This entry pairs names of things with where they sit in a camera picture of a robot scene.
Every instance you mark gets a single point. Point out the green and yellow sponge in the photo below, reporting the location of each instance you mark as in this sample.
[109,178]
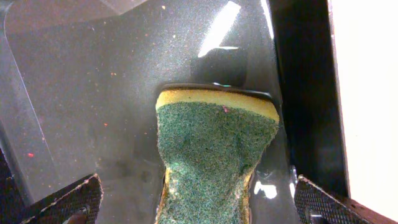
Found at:
[210,142]

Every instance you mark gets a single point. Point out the black rectangular water tray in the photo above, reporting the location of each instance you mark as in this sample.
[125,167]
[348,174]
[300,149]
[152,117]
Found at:
[79,81]

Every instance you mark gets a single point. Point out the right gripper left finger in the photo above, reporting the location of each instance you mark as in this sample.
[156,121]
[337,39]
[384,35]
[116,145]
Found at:
[83,197]

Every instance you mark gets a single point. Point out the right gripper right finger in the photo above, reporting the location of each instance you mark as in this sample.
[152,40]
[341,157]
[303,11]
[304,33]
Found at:
[315,205]

